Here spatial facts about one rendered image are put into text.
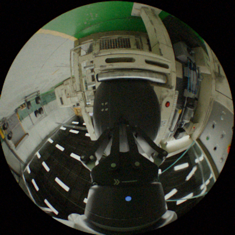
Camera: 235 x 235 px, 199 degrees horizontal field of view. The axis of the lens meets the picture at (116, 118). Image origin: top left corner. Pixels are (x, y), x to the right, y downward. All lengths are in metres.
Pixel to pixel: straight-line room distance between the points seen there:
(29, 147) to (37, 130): 2.75
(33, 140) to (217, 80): 12.42
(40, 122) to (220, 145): 12.15
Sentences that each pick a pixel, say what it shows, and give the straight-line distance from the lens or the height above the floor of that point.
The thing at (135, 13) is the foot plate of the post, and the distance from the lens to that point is 1.10.
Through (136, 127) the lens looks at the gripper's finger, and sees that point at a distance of 0.15.
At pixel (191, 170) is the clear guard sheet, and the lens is 0.84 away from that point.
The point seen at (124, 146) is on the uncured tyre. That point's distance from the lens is 0.28.
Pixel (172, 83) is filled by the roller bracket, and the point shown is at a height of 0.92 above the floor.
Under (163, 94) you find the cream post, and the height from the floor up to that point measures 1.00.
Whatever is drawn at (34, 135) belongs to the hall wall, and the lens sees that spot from 11.64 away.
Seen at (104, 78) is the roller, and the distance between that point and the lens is 0.31.
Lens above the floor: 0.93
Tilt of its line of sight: 30 degrees up
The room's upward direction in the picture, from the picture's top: 176 degrees clockwise
